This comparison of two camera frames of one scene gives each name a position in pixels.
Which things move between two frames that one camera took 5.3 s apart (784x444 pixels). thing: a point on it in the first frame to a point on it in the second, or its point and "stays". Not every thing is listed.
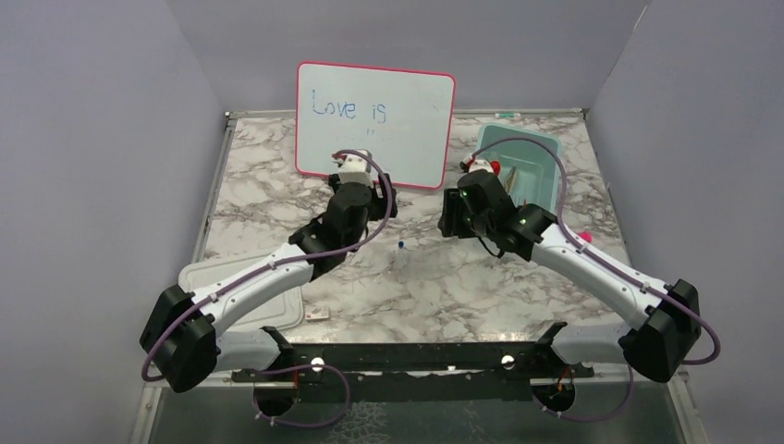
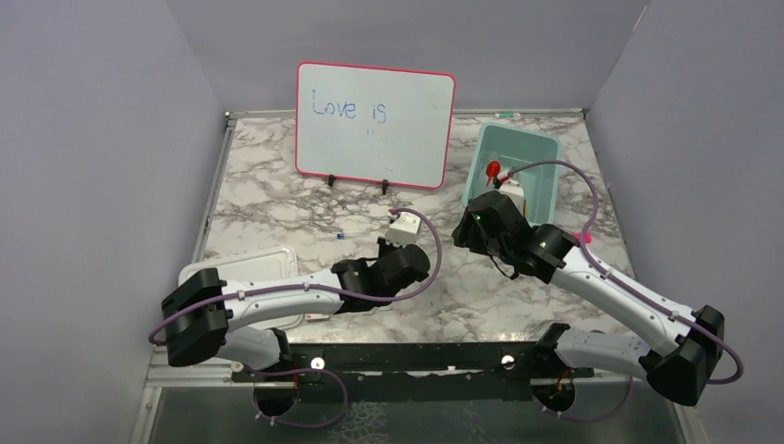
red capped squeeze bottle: [496, 166] stays
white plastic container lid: [280, 310] stays
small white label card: [317, 313] stays
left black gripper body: [378, 204] to [385, 249]
